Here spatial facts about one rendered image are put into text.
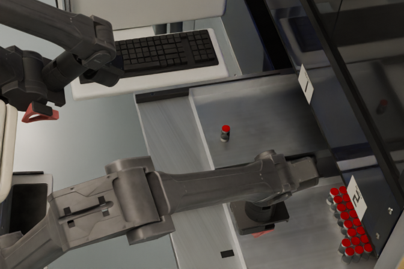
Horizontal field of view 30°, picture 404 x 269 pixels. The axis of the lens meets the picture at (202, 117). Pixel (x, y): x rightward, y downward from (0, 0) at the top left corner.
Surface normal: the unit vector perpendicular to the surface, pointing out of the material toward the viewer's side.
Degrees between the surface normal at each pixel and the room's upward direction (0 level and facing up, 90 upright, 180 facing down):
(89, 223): 23
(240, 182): 45
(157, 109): 0
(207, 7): 90
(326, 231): 0
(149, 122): 0
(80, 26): 41
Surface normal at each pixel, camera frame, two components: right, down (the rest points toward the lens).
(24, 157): 0.07, -0.62
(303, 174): 0.25, -0.31
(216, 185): 0.75, -0.40
